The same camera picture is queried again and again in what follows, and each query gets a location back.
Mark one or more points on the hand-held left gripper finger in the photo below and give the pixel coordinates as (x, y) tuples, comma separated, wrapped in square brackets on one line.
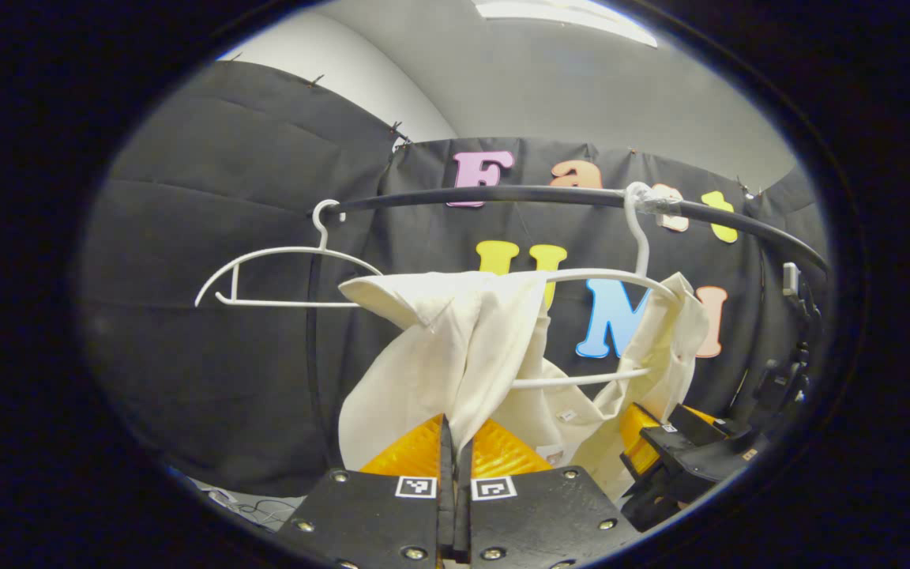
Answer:
[(463, 514), (446, 506)]

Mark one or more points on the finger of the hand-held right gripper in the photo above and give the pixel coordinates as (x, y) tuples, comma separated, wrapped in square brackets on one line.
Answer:
[(700, 423), (644, 442)]

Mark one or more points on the cream button shirt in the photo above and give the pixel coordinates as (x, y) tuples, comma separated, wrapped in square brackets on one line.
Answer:
[(439, 356)]

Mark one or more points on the white plastic clothes hanger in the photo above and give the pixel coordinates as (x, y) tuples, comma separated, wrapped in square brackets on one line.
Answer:
[(641, 237), (289, 303)]

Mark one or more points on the black metal clothes rack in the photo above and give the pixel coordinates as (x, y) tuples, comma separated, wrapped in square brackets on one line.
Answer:
[(502, 192)]

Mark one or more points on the white power strip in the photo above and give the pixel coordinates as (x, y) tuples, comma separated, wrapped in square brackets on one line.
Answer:
[(222, 498)]

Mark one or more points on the black backdrop cloth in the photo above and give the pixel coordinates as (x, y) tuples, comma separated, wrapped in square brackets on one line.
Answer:
[(226, 379)]

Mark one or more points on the ceiling light panel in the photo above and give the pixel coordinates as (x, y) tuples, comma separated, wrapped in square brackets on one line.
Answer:
[(565, 12)]

